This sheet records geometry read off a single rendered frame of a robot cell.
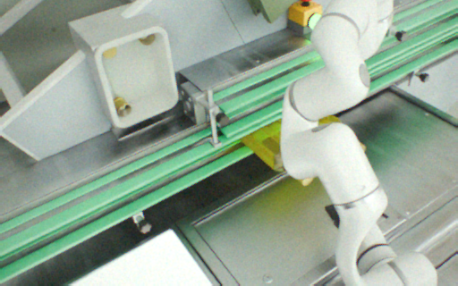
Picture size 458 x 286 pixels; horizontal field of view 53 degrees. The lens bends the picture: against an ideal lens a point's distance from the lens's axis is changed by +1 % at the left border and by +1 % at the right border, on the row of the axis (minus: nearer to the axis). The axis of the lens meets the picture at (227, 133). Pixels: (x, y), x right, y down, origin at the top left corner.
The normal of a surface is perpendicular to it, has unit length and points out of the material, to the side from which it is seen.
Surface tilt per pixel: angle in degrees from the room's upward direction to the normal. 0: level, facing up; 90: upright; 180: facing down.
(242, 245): 90
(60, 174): 90
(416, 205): 90
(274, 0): 2
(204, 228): 90
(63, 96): 0
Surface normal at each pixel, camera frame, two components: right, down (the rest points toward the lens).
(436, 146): -0.07, -0.77
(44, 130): 0.55, 0.50
